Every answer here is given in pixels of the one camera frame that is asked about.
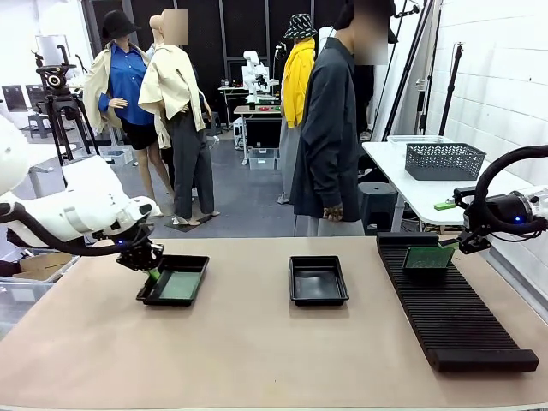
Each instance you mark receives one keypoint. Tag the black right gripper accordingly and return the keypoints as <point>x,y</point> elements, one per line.
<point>498,214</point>

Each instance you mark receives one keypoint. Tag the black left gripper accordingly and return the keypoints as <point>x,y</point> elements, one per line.
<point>139,252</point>

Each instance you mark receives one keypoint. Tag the green printed circuit board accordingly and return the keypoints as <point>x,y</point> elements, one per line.
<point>428,257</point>
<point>180,287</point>

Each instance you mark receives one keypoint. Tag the black plastic ESD tray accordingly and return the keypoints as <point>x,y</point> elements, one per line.
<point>184,262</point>
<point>317,284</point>

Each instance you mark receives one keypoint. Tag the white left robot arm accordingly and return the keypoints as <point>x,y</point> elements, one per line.
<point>85,210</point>

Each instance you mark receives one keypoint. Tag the person's hand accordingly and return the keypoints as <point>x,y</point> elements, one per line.
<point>334,214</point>

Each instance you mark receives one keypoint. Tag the grey plastic basket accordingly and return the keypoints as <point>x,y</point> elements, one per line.
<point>445,160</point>

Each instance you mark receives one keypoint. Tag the white rectangular side table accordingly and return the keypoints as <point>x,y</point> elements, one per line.
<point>398,180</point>

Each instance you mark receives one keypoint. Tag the black round stool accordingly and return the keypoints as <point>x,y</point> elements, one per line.
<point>379,201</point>

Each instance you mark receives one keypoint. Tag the black slotted board rack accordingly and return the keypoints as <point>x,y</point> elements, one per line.
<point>454,317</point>

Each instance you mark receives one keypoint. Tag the clear plastic bin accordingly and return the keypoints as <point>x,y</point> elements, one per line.
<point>419,139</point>

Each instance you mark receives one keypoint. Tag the brown cardboard box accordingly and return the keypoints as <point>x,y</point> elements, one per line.
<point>43,265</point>

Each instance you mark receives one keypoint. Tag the clear plastic crate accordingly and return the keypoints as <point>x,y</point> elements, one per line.
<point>21,299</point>

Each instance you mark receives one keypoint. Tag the black light stand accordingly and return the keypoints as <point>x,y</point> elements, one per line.
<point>451,85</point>

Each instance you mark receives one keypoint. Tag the clear floor storage box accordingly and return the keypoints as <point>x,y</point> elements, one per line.
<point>261,158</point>

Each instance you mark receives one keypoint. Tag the white table with round leg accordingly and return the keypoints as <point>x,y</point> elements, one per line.
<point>47,157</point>

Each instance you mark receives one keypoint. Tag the person in dark coat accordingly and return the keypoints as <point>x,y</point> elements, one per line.
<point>325,128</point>

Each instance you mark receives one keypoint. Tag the black tripod stand poles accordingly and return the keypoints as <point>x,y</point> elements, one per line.
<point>411,64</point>

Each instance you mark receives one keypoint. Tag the mannequin with cream jacket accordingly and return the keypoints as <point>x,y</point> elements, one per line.
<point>171,85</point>

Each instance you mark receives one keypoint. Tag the mannequin with blue shirt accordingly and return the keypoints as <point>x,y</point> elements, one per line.
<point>126,85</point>

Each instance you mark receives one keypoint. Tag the background work desk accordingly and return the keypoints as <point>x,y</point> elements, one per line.
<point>257,109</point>

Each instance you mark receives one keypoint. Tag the mannequin with yellow hoodie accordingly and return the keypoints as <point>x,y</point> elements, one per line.
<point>297,77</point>

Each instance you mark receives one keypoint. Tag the small white background robot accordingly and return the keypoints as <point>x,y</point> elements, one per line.
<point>252,68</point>

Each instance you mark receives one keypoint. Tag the black mannequin base plate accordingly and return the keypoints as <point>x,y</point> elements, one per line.
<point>188,224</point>

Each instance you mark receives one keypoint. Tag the black camera tripod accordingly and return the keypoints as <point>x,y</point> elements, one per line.
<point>64,124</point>

